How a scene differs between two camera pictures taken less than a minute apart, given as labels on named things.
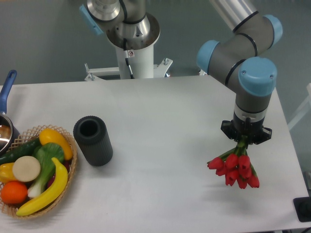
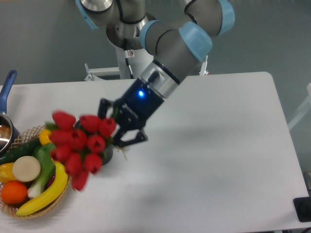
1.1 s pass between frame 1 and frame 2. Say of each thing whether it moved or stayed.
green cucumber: stayed
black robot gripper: moved
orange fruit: stayed
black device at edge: stayed
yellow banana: stayed
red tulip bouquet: moved
